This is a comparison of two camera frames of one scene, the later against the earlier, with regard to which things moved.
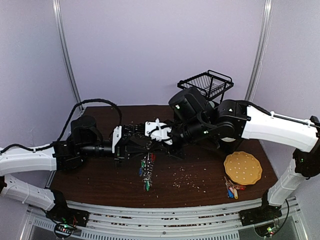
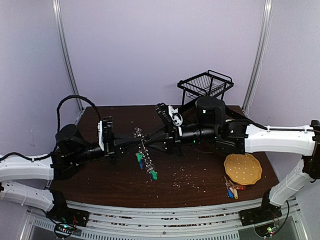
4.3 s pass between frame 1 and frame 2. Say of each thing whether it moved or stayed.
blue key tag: stayed
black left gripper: moved
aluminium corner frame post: stayed
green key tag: moved
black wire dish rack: stayed
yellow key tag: stayed
